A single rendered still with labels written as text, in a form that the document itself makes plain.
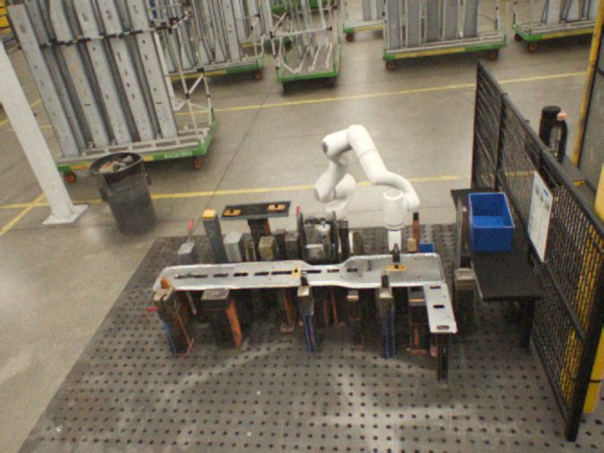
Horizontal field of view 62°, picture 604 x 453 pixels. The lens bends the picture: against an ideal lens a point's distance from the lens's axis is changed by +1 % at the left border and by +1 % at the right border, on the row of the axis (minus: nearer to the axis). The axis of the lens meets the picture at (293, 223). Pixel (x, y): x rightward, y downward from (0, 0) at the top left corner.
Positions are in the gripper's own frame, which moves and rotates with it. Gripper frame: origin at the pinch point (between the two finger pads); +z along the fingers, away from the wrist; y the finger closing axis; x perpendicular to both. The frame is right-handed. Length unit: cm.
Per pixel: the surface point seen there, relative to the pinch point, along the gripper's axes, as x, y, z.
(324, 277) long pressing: -33.0, 5.0, 7.6
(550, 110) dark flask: 63, -21, -53
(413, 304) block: 5.9, 22.9, 9.3
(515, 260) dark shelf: 50, 2, 5
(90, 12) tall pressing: -312, -381, -69
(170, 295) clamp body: -102, 20, 3
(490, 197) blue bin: 47, -35, -6
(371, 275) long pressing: -11.2, 5.1, 7.6
